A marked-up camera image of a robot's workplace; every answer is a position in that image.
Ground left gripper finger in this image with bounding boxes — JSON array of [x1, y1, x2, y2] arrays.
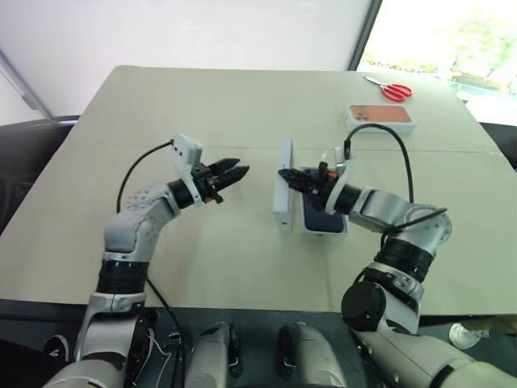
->
[[209, 158, 240, 178], [219, 164, 251, 189]]

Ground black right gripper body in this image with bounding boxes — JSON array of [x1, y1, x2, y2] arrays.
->
[[310, 162, 338, 212]]

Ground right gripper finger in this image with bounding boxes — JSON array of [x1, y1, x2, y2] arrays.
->
[[278, 168, 318, 184], [284, 177, 321, 198]]

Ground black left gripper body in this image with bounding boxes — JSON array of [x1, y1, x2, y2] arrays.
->
[[192, 162, 225, 205]]

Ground white phone box lid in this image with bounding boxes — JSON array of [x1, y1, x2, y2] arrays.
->
[[272, 135, 295, 234]]

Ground dark blue smartphone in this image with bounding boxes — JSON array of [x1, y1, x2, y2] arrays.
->
[[301, 167, 344, 235]]

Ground white phone box base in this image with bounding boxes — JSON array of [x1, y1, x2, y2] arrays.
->
[[297, 166, 349, 241]]

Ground sealed orange phone box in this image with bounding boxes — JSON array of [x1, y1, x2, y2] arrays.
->
[[343, 103, 418, 137]]

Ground silver right robot leg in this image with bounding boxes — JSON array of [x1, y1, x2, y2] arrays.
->
[[277, 321, 349, 388]]

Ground silver robot leg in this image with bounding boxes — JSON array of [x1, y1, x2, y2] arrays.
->
[[184, 321, 240, 388], [277, 321, 349, 388]]

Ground silver left robot leg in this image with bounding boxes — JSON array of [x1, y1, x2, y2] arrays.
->
[[184, 321, 240, 388]]

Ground black seat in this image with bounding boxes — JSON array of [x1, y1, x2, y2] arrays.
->
[[477, 120, 517, 171]]

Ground grey metal pole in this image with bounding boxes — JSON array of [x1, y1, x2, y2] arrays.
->
[[0, 51, 54, 123]]

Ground black shoe with white sole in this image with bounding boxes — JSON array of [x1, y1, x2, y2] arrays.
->
[[41, 334, 70, 361]]

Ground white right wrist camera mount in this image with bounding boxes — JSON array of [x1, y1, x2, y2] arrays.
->
[[322, 145, 357, 214]]

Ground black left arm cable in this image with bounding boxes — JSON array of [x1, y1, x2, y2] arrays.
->
[[116, 141, 185, 388]]

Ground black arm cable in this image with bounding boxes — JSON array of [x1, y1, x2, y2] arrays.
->
[[343, 124, 449, 240], [116, 141, 185, 388]]

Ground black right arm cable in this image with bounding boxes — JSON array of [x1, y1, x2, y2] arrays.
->
[[343, 124, 449, 240]]

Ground red handled scissors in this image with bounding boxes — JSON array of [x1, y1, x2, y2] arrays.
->
[[363, 74, 415, 103]]

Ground dark window frame post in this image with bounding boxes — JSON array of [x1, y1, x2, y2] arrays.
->
[[347, 0, 384, 72]]

